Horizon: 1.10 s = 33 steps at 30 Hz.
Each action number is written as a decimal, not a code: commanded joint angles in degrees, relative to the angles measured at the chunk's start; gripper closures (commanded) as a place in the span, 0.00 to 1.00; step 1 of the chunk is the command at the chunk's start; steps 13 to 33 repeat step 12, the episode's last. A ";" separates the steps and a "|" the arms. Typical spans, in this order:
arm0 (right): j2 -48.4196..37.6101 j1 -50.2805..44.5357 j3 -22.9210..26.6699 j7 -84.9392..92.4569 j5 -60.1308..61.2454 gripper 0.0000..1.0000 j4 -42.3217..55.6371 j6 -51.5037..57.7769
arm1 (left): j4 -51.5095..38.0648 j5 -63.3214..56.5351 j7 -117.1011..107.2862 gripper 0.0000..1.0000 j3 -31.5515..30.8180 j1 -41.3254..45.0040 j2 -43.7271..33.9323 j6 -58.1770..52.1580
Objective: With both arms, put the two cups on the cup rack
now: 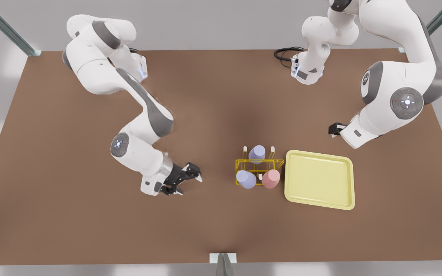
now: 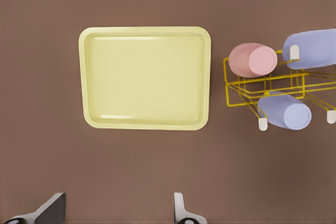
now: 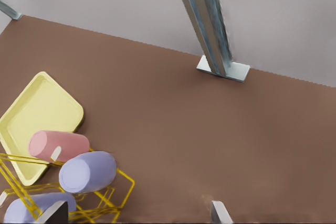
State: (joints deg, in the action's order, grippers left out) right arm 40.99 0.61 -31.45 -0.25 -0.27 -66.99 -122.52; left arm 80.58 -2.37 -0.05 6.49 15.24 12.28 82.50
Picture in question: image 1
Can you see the silver frame post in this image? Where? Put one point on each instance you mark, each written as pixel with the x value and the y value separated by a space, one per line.
pixel 440 17
pixel 7 27
pixel 223 264

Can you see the pink cup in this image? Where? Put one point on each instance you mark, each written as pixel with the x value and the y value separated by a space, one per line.
pixel 271 178

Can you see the lavender cup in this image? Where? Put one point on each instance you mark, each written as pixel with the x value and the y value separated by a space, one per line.
pixel 257 153
pixel 245 179

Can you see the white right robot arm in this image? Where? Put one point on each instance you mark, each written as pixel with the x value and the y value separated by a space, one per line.
pixel 102 73

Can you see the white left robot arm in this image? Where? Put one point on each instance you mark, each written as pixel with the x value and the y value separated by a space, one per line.
pixel 393 61

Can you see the pale yellow tray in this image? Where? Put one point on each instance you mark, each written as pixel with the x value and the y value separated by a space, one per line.
pixel 319 179

